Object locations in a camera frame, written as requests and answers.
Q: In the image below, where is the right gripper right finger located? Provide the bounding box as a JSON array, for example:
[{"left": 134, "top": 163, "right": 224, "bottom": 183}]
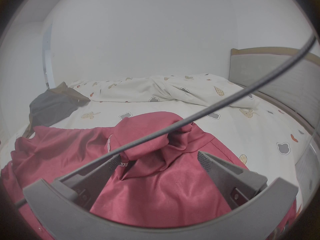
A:
[{"left": 197, "top": 151, "right": 268, "bottom": 211}]

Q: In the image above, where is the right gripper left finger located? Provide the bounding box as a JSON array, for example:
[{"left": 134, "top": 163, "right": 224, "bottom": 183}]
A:
[{"left": 54, "top": 154, "right": 122, "bottom": 211}]

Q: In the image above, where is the red shirt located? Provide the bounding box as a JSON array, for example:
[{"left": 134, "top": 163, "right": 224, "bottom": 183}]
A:
[{"left": 0, "top": 111, "right": 298, "bottom": 235}]

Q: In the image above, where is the clear plastic box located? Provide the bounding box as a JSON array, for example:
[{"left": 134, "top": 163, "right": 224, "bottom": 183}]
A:
[{"left": 294, "top": 128, "right": 320, "bottom": 213}]

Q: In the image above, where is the grey garment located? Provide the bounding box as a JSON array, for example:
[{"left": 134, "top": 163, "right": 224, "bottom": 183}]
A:
[{"left": 29, "top": 90, "right": 81, "bottom": 127}]

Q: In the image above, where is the brown garment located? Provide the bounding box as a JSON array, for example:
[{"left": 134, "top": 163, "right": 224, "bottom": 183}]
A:
[{"left": 22, "top": 81, "right": 91, "bottom": 139}]

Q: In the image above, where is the white printed quilt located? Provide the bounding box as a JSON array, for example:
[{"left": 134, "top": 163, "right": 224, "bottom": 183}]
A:
[{"left": 69, "top": 74, "right": 257, "bottom": 109}]

